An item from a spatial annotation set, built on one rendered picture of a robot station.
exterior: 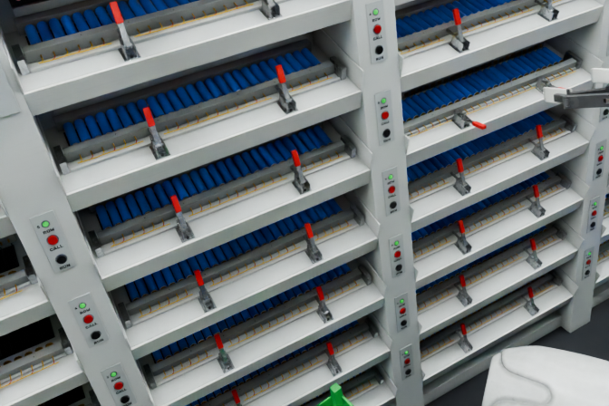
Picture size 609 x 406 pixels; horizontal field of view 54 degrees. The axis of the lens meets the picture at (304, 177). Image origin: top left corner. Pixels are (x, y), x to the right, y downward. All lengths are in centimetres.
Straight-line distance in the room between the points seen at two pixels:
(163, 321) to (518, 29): 104
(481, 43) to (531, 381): 83
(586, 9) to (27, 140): 128
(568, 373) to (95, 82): 82
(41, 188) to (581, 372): 86
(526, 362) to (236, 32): 70
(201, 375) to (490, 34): 103
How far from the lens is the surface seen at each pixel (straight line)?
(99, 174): 112
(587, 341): 225
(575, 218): 198
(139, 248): 122
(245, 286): 135
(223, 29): 110
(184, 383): 145
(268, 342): 148
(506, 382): 84
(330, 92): 123
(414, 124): 141
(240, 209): 124
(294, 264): 137
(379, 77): 125
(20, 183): 109
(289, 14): 113
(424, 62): 134
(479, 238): 171
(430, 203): 152
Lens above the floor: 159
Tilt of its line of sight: 30 degrees down
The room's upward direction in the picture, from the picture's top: 10 degrees counter-clockwise
